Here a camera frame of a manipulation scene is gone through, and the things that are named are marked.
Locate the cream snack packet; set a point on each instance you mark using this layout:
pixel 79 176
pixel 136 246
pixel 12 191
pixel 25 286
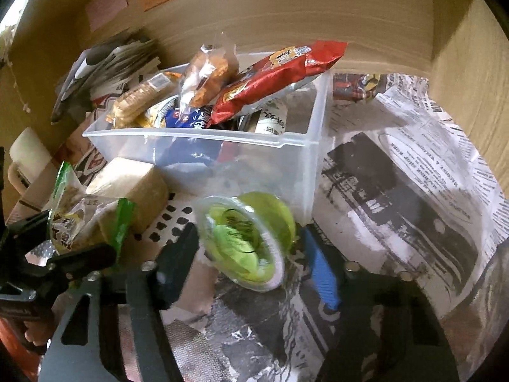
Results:
pixel 135 185

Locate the red snack packet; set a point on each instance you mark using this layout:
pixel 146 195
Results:
pixel 278 75

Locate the clear packet of orange snacks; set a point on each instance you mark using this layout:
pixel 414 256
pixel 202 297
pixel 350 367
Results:
pixel 208 71

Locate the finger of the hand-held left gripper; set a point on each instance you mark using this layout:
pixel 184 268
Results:
pixel 79 260
pixel 24 232

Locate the green-edged snack packet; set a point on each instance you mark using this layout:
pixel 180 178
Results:
pixel 79 215

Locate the pink sticky note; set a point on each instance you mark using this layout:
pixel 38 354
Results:
pixel 105 8

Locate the blue snack packet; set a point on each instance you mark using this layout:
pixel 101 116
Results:
pixel 191 119

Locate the green jelly cup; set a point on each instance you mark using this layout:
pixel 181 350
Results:
pixel 242 238

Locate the white dotted sheet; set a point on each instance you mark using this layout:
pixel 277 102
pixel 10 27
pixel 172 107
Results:
pixel 175 219

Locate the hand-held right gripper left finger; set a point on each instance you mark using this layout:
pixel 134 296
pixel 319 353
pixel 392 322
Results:
pixel 179 258

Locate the newspaper sheet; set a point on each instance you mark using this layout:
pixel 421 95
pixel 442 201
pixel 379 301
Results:
pixel 397 175

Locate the stack of books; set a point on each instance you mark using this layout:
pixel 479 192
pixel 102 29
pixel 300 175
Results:
pixel 115 59

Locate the wooden desk shelf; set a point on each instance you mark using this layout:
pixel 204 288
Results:
pixel 358 16

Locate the yellow snack packet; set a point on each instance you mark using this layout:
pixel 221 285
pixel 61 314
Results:
pixel 153 118

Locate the clear cracker packet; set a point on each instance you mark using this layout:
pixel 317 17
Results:
pixel 133 101

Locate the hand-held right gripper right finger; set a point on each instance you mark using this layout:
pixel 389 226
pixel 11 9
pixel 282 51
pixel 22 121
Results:
pixel 324 278

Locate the clear plastic bin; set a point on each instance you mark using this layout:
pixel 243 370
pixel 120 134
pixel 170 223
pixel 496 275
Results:
pixel 258 155

